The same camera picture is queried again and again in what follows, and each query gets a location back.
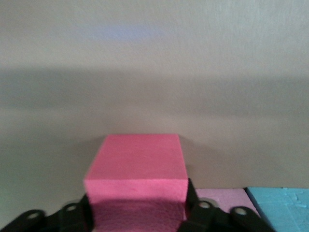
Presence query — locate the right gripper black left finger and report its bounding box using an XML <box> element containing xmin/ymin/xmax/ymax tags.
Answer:
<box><xmin>0</xmin><ymin>193</ymin><xmax>94</xmax><ymax>232</ymax></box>

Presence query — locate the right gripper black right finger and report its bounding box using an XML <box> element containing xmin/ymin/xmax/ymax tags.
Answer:
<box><xmin>180</xmin><ymin>178</ymin><xmax>276</xmax><ymax>232</ymax></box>

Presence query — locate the pink foam cube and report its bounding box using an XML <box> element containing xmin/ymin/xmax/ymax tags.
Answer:
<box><xmin>195</xmin><ymin>188</ymin><xmax>261</xmax><ymax>218</ymax></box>

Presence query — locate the blue foam cube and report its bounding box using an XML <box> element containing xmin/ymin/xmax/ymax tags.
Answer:
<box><xmin>245</xmin><ymin>187</ymin><xmax>309</xmax><ymax>232</ymax></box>

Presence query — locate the red foam cube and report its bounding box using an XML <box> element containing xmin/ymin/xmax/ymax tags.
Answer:
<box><xmin>83</xmin><ymin>134</ymin><xmax>189</xmax><ymax>232</ymax></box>

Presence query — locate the brown paper table cover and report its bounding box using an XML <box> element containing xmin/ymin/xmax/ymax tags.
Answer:
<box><xmin>0</xmin><ymin>0</ymin><xmax>309</xmax><ymax>232</ymax></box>

